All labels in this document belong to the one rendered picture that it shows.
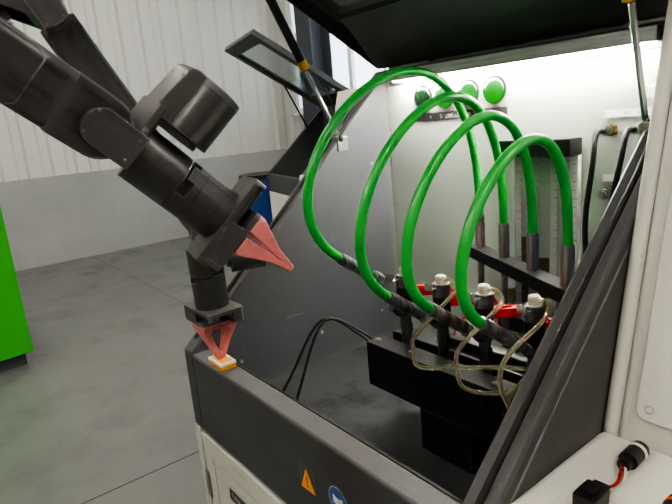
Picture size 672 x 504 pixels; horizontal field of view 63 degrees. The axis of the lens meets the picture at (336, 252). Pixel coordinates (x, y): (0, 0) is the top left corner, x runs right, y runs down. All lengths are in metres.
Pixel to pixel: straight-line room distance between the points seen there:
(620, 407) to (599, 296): 0.14
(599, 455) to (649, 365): 0.11
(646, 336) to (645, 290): 0.05
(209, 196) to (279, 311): 0.62
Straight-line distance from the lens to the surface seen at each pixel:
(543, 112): 1.05
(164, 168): 0.55
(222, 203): 0.56
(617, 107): 0.98
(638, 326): 0.70
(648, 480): 0.66
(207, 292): 0.94
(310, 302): 1.19
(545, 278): 0.86
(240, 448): 1.01
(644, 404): 0.71
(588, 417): 0.71
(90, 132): 0.51
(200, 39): 7.90
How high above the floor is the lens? 1.35
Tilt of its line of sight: 13 degrees down
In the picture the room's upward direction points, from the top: 5 degrees counter-clockwise
